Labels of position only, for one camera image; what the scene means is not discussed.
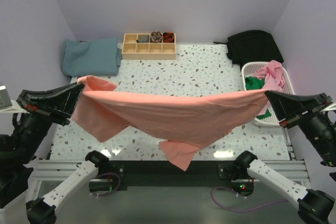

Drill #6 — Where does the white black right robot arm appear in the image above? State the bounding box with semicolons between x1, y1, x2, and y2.
234;91;335;223

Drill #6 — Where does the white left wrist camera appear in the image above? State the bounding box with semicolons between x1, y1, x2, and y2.
0;83;19;113

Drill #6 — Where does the wooden compartment tray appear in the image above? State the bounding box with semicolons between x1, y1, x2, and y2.
122;33;176;60

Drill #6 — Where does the green t shirt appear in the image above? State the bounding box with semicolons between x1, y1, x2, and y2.
245;76;271;120

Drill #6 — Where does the white plastic laundry basket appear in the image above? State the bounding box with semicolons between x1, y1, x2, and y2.
241;60;294;127

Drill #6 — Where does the orange black rolled sock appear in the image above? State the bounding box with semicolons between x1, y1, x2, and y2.
162;32;175;43

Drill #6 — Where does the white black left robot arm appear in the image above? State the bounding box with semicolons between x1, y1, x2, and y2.
1;83;109;223

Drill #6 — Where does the black folded garment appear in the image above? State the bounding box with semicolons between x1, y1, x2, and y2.
221;30;284;67

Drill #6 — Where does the folded teal t shirt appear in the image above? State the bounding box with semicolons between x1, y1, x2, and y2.
61;38;122;77

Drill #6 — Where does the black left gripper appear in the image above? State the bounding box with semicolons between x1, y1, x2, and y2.
12;79;86;161

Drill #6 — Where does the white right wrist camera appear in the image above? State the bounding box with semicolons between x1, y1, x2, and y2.
321;101;336;112

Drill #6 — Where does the grey rolled sock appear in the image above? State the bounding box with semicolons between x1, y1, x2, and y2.
136;34;150;43

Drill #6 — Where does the light pink t shirt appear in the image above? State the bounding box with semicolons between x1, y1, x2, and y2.
253;60;285;92

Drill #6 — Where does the brown patterned rolled sock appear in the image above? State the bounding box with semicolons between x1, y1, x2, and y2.
150;31;162;43

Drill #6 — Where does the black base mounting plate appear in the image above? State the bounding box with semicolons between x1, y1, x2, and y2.
89;161;255;196

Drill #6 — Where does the salmon pink t shirt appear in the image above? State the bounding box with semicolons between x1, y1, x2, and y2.
72;76;268;170

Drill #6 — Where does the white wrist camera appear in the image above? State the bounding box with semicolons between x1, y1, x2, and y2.
321;101;336;112
0;83;19;113

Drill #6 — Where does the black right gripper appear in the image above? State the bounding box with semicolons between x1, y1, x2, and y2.
263;87;336;162

